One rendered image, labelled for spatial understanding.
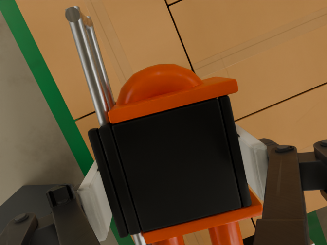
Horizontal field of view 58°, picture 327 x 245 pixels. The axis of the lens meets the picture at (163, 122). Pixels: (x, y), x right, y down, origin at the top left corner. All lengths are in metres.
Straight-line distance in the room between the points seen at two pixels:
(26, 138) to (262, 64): 1.16
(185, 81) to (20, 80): 1.43
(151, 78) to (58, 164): 1.44
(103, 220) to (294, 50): 0.90
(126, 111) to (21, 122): 1.46
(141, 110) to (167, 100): 0.02
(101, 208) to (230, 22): 0.83
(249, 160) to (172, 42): 0.77
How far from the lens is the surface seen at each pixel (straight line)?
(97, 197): 0.16
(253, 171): 0.16
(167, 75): 0.18
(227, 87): 0.17
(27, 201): 1.50
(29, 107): 1.58
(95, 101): 0.17
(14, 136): 1.64
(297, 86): 1.01
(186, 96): 0.16
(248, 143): 0.16
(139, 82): 0.18
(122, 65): 0.91
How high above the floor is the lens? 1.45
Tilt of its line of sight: 79 degrees down
